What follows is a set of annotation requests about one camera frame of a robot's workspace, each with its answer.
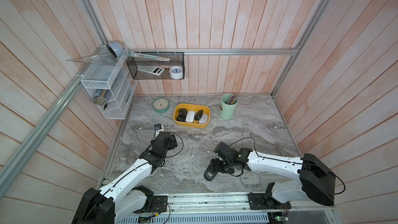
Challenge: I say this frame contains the black mouse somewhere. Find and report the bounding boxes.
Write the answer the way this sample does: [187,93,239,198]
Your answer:
[204,159,218,181]
[176,108,188,122]
[194,110,204,121]

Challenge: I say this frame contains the white mouse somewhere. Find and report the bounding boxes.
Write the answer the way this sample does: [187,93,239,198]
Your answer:
[199,113,209,124]
[185,111,196,123]

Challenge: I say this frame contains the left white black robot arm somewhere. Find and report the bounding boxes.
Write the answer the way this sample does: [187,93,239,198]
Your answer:
[72,132,178,224]

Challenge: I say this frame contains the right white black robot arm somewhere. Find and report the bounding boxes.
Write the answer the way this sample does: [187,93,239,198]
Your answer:
[204,142,337,210]

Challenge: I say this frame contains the yellow plastic storage box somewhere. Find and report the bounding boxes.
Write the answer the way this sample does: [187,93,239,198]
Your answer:
[173,103,210,129]

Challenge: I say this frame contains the green round clock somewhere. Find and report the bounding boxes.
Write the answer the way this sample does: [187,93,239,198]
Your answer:
[152,97,170,114]

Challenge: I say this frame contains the green pen cup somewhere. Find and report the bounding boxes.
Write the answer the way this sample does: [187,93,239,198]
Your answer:
[219,94,238,120]

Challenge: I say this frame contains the pens in cup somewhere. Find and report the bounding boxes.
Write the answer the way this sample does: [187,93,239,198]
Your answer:
[228,93,239,105]

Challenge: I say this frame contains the rolled items on shelf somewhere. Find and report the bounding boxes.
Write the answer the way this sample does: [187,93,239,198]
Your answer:
[92,89,109,106]

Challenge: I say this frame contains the white calculator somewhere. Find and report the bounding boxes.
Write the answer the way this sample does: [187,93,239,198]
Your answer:
[137,66,165,76]

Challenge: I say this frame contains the white tape roll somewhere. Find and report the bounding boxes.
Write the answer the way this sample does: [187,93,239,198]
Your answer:
[169,66,184,80]

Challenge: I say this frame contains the green ruler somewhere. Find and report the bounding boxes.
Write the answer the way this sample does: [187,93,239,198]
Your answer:
[129,52,170,62]

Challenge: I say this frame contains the clear triangle ruler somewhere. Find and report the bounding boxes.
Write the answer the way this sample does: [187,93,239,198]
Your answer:
[67,53,118,66]

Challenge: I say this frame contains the grey round speaker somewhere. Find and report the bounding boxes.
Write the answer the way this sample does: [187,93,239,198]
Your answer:
[107,41,124,59]

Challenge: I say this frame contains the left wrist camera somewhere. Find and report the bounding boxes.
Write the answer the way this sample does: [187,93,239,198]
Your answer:
[154,123,164,139]

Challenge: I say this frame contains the aluminium front rail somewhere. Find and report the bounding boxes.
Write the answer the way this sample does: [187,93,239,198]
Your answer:
[79,189,336,217]

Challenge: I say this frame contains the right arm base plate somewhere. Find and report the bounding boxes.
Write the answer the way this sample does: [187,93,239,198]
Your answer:
[247,183,291,210]

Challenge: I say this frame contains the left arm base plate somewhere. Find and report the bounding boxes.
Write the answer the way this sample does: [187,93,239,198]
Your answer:
[134,196,168,214]

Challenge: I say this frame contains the white wire shelf rack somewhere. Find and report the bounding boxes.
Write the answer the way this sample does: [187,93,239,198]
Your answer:
[81,46,137,120]

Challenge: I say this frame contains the black wire basket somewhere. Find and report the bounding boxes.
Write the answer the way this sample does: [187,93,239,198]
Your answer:
[126,51,185,80]

